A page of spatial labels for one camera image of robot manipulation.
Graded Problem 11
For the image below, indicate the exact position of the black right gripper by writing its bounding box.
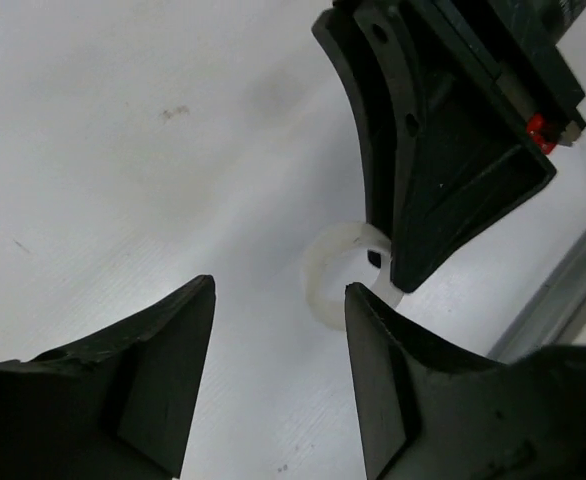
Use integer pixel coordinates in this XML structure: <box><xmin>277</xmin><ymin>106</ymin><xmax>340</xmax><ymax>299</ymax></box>
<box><xmin>312</xmin><ymin>1</ymin><xmax>586</xmax><ymax>293</ymax></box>

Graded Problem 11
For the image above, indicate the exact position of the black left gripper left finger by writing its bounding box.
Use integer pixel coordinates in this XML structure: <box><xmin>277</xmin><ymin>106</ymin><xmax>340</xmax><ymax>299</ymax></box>
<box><xmin>0</xmin><ymin>275</ymin><xmax>216</xmax><ymax>479</ymax></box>

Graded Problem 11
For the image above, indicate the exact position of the aluminium rail frame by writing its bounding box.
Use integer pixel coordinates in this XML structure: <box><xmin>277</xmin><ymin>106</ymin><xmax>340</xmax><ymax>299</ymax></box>
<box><xmin>488</xmin><ymin>230</ymin><xmax>586</xmax><ymax>363</ymax></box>

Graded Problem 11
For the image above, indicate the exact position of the clear tape ring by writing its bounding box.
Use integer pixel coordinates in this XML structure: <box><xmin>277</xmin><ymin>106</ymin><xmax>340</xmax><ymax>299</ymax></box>
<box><xmin>300</xmin><ymin>221</ymin><xmax>405</xmax><ymax>332</ymax></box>

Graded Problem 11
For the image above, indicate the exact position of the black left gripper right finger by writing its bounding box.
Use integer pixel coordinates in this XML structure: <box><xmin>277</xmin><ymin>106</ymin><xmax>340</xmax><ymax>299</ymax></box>
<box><xmin>345</xmin><ymin>283</ymin><xmax>586</xmax><ymax>479</ymax></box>

